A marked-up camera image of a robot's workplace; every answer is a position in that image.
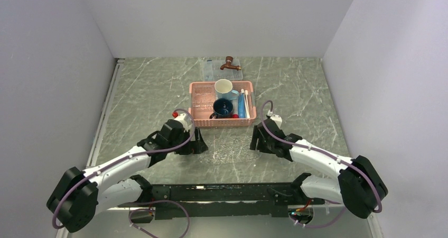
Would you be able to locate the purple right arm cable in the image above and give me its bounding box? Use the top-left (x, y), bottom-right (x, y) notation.
top-left (260, 100), bottom-right (384, 214)

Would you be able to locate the pink plastic basket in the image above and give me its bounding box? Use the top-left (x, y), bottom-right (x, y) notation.
top-left (189, 81), bottom-right (257, 127)

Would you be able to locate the dark blue mug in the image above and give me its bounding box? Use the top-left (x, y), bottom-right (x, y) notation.
top-left (209, 98), bottom-right (234, 119)

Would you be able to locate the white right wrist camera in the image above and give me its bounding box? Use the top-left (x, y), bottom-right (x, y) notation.
top-left (267, 113), bottom-right (283, 129)

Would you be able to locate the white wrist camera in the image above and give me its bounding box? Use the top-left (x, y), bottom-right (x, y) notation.
top-left (267, 113), bottom-right (283, 129)
top-left (172, 111), bottom-right (193, 131)

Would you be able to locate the copper faucet tap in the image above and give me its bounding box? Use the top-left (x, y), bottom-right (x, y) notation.
top-left (220, 56), bottom-right (242, 71)

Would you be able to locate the clear plastic box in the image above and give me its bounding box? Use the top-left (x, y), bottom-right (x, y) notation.
top-left (202, 59), bottom-right (243, 81)

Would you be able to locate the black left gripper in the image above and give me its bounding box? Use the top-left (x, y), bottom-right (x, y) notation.
top-left (167, 126), bottom-right (208, 155)

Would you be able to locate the aluminium side rail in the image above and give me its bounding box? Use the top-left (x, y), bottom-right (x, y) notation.
top-left (55, 58), bottom-right (126, 238)

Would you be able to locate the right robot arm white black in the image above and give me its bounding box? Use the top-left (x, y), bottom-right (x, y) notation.
top-left (249, 117), bottom-right (388, 219)

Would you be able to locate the clear textured acrylic tray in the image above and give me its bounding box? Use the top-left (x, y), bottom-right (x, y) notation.
top-left (191, 85), bottom-right (216, 111)

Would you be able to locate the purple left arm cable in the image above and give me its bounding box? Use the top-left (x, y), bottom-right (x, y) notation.
top-left (51, 108), bottom-right (197, 230)

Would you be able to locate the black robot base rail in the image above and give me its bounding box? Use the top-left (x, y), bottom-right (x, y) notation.
top-left (120, 182), bottom-right (324, 220)

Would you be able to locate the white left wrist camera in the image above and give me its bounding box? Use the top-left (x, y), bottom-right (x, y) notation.
top-left (172, 111), bottom-right (193, 131)

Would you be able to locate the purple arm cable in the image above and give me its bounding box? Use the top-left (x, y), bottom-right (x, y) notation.
top-left (51, 108), bottom-right (197, 230)
top-left (260, 100), bottom-right (384, 214)

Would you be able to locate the light blue white mug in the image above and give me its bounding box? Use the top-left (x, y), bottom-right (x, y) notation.
top-left (214, 79), bottom-right (240, 100)

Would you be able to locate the blue toothpaste tube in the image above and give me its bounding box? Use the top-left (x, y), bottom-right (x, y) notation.
top-left (238, 93), bottom-right (246, 118)

